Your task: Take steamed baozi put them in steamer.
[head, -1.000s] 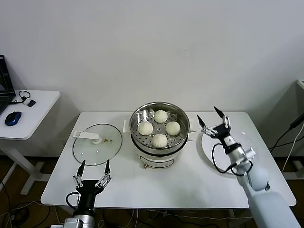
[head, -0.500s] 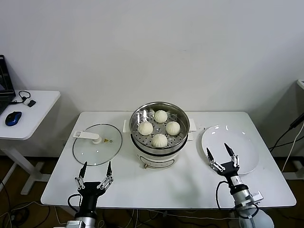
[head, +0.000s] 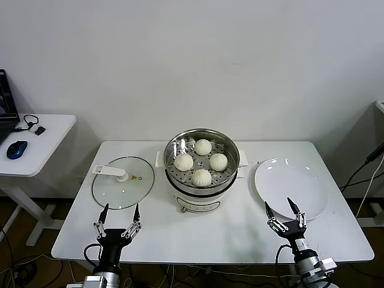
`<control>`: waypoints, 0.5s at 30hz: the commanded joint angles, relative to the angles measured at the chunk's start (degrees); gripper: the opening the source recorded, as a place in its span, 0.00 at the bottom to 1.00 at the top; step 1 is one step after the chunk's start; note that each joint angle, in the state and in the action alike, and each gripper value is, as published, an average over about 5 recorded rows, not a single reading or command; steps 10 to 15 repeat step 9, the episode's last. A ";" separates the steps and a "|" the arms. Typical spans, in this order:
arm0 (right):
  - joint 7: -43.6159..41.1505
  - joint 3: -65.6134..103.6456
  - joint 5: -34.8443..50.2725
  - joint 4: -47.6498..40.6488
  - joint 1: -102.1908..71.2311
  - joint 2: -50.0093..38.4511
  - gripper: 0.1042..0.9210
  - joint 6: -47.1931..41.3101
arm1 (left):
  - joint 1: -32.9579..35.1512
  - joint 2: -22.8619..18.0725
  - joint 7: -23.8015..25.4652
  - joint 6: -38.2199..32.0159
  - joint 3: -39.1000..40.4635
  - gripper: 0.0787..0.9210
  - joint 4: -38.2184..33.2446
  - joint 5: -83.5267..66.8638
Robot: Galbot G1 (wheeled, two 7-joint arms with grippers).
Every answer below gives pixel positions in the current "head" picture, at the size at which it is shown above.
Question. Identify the blue computer mouse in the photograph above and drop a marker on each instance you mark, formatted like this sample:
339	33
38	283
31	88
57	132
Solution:
16	149

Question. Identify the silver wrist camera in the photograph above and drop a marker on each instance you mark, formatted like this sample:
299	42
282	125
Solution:
328	265
96	282

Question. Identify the white table base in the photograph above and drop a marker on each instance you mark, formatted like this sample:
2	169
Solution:
373	207

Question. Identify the small black device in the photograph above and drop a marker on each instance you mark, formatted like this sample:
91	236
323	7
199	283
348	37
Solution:
40	130

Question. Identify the white side table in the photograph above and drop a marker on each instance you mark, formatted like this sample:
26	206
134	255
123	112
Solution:
51	144

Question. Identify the white box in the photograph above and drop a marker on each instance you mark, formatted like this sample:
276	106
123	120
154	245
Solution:
380	105

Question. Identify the stainless steel steamer basket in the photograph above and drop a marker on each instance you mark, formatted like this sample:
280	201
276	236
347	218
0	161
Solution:
231	150

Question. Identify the black laptop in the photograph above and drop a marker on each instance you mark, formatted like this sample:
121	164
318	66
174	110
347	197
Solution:
6	120

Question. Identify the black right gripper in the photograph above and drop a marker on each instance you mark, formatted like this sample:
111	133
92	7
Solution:
294	231

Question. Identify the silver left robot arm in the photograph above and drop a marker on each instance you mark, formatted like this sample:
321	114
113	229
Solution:
108	273

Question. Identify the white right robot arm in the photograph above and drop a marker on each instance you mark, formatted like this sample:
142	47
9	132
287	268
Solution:
309	265

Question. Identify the white electric cooking pot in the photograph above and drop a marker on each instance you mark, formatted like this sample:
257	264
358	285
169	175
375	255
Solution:
195	204

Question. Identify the white round plate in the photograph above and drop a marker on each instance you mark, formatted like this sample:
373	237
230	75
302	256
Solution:
288	183

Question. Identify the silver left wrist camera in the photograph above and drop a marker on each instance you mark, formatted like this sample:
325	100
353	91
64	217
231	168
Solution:
96	282

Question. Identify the white steamed baozi bun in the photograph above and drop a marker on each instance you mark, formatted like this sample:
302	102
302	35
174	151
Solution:
184	162
218	162
203	147
201	177

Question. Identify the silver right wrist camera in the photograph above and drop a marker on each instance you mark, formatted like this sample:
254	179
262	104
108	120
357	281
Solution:
328	265

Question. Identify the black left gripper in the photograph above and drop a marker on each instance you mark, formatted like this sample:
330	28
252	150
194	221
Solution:
111	243

